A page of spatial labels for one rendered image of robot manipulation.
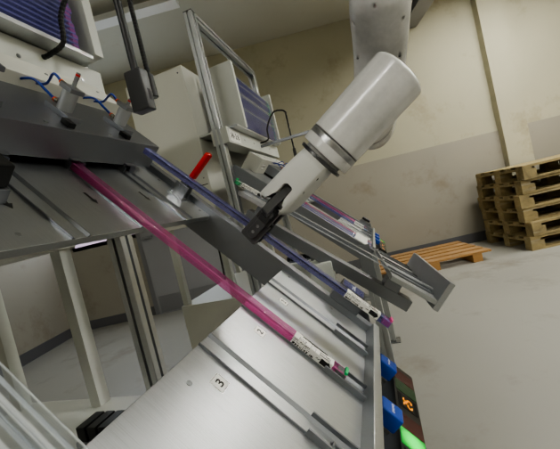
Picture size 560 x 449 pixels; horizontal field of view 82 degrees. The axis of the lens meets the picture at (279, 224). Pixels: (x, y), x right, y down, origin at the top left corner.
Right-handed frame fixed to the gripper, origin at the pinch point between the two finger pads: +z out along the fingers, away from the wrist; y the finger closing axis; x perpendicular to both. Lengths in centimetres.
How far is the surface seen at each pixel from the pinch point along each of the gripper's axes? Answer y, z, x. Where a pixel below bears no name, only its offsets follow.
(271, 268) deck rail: -8.0, 6.5, 5.8
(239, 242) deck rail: -7.9, 7.5, -2.2
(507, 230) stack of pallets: -352, -80, 143
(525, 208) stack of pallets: -324, -101, 129
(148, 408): 31.8, 4.8, 8.5
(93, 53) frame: -9, 2, -54
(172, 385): 28.9, 4.8, 8.5
